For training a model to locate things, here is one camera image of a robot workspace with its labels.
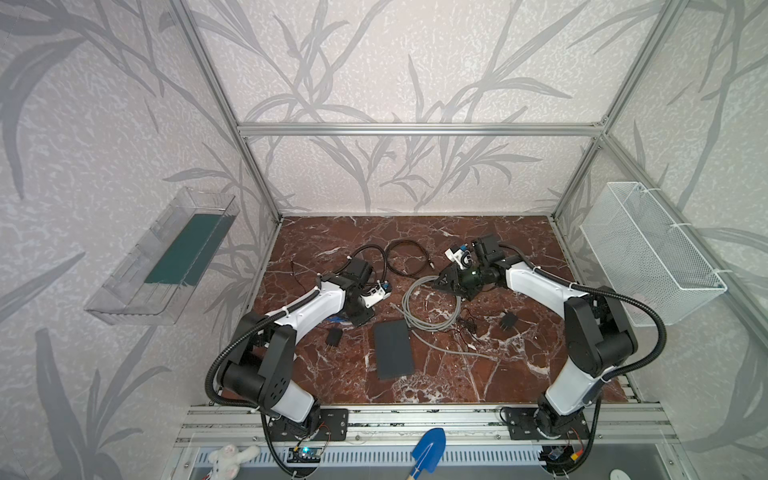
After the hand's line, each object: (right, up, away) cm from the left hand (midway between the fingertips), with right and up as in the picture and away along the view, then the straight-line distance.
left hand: (366, 302), depth 90 cm
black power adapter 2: (-10, -11, -1) cm, 15 cm away
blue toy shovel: (+17, -31, -21) cm, 41 cm away
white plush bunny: (-28, -30, -25) cm, 48 cm away
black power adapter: (+43, -6, 0) cm, 44 cm away
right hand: (+21, +8, -3) cm, 23 cm away
